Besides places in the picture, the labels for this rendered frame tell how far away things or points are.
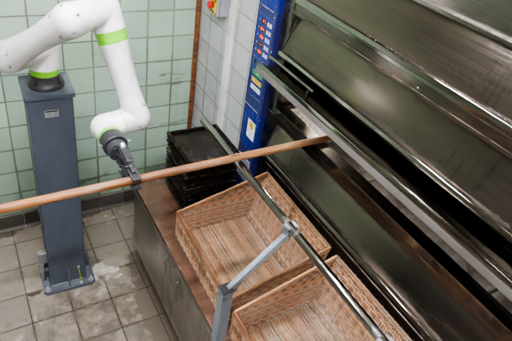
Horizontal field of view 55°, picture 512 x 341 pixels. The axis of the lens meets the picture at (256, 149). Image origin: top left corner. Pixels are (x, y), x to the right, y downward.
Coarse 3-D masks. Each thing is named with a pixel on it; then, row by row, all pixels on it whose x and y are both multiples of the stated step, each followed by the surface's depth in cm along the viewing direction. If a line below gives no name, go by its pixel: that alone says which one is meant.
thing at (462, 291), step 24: (288, 120) 223; (336, 168) 199; (360, 192) 188; (384, 216) 179; (408, 240) 170; (432, 264) 163; (456, 264) 161; (456, 288) 156; (480, 288) 153; (480, 312) 149; (504, 312) 147; (504, 336) 143
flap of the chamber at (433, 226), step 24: (264, 72) 206; (288, 96) 193; (312, 96) 198; (312, 120) 182; (336, 120) 183; (360, 144) 171; (384, 144) 177; (408, 168) 165; (432, 192) 155; (456, 216) 146; (480, 240) 138; (504, 240) 142; (480, 264) 129; (504, 264) 131; (504, 288) 123
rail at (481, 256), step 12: (288, 84) 195; (300, 96) 188; (312, 108) 182; (324, 120) 176; (336, 132) 172; (348, 144) 167; (360, 156) 162; (384, 168) 156; (396, 180) 151; (408, 192) 147; (420, 204) 144; (432, 216) 140; (444, 228) 137; (456, 240) 134; (468, 240) 133; (480, 252) 129; (492, 264) 126; (504, 276) 123
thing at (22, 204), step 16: (288, 144) 200; (304, 144) 204; (208, 160) 184; (224, 160) 186; (240, 160) 190; (144, 176) 171; (160, 176) 174; (64, 192) 159; (80, 192) 161; (96, 192) 164; (0, 208) 149; (16, 208) 152
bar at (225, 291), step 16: (208, 128) 210; (224, 144) 200; (272, 208) 173; (288, 224) 167; (304, 240) 161; (240, 272) 169; (224, 288) 168; (336, 288) 147; (224, 304) 170; (352, 304) 142; (224, 320) 175; (368, 320) 138; (224, 336) 182; (384, 336) 134
